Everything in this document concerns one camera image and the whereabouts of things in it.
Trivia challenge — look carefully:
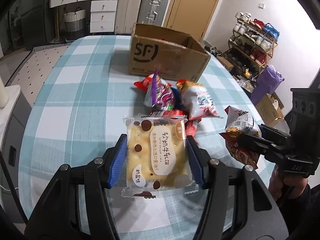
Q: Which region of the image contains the white red chip bag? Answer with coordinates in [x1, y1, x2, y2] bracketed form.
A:
[220, 106, 261, 170]

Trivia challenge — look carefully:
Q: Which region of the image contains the beige nougat cracker packet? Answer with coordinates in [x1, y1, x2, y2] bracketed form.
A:
[121, 115, 199, 199]

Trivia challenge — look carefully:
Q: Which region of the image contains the person's right hand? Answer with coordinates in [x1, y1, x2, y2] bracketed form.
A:
[268, 165, 309, 200]

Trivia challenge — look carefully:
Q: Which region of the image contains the red dark snack packet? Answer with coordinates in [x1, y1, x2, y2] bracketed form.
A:
[150, 109, 201, 137]

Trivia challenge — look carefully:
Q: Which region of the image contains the blue snack packet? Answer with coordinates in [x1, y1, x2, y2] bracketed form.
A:
[170, 87, 182, 110]

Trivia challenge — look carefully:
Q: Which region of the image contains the white orange chip bag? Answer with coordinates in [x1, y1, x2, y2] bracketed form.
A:
[176, 79, 220, 120]

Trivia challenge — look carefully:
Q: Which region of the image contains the purple gift bag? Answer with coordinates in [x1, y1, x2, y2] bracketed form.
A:
[250, 65, 285, 106]

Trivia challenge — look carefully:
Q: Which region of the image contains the purple candy bag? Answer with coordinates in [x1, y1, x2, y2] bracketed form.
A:
[144, 70, 176, 111]

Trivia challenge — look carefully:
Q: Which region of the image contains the teal checked tablecloth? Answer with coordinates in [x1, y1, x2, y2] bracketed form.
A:
[17, 35, 275, 240]

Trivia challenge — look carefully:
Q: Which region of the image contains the small cardboard box on floor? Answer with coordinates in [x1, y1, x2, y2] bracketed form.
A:
[216, 56, 234, 72]

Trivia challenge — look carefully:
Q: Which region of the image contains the wooden shoe rack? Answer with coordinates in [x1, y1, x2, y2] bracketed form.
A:
[224, 12, 280, 80]

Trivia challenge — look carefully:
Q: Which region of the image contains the SF cardboard box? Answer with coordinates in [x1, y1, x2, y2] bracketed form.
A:
[128, 23, 210, 82]

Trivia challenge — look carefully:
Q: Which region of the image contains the white side table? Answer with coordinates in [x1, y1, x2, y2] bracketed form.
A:
[0, 85, 21, 146]

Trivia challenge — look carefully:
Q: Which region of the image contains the dotted beige rug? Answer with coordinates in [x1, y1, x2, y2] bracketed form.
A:
[7, 43, 71, 106]

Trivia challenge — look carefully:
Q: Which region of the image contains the cream thermos cup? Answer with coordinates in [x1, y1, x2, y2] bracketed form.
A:
[0, 77, 9, 108]

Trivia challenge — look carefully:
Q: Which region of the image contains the wooden door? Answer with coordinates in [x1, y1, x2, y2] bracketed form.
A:
[164, 0, 219, 41]

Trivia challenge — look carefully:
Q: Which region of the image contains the woven laundry basket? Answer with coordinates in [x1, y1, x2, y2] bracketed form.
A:
[63, 7, 86, 41]

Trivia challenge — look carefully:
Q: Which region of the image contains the silver aluminium suitcase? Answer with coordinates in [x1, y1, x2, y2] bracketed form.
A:
[137, 0, 168, 27]

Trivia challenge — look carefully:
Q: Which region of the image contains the white drawer desk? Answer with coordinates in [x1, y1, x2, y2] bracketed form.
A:
[49, 0, 118, 43]

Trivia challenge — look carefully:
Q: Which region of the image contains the beige hard suitcase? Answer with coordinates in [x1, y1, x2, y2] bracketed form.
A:
[114, 0, 141, 35]

